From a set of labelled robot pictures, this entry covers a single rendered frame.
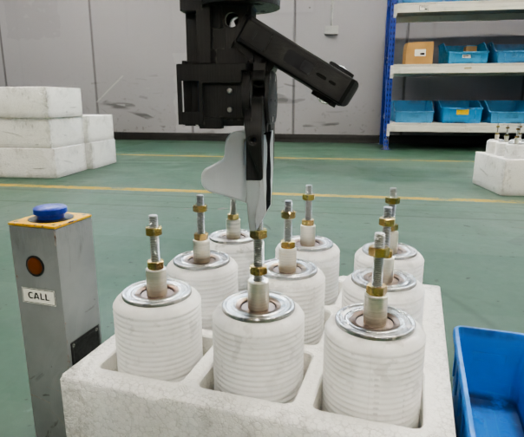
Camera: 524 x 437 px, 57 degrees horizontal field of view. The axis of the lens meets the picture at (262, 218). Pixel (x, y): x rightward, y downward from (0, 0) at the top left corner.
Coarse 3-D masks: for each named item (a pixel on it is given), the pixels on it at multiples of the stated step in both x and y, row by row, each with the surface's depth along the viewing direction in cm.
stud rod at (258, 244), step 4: (260, 224) 48; (260, 228) 48; (256, 240) 48; (260, 240) 48; (256, 244) 48; (260, 244) 48; (256, 248) 48; (260, 248) 48; (256, 252) 48; (260, 252) 48; (256, 256) 48; (260, 256) 48; (256, 260) 48; (260, 260) 48; (256, 264) 48; (260, 264) 48; (256, 276) 49; (260, 276) 49; (256, 280) 49; (260, 280) 49
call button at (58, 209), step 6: (48, 204) 62; (54, 204) 62; (60, 204) 62; (36, 210) 59; (42, 210) 59; (48, 210) 59; (54, 210) 59; (60, 210) 60; (66, 210) 61; (42, 216) 59; (48, 216) 59; (54, 216) 60; (60, 216) 60
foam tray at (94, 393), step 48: (432, 288) 74; (432, 336) 58; (96, 384) 49; (144, 384) 49; (192, 384) 49; (432, 384) 49; (96, 432) 50; (144, 432) 48; (192, 432) 46; (240, 432) 45; (288, 432) 43; (336, 432) 42; (384, 432) 42; (432, 432) 42
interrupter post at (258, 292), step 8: (248, 280) 49; (264, 280) 49; (248, 288) 49; (256, 288) 48; (264, 288) 48; (248, 296) 49; (256, 296) 48; (264, 296) 49; (248, 304) 49; (256, 304) 49; (264, 304) 49
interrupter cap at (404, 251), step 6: (366, 246) 70; (402, 246) 69; (408, 246) 69; (366, 252) 67; (402, 252) 68; (408, 252) 67; (414, 252) 66; (396, 258) 65; (402, 258) 65; (408, 258) 65
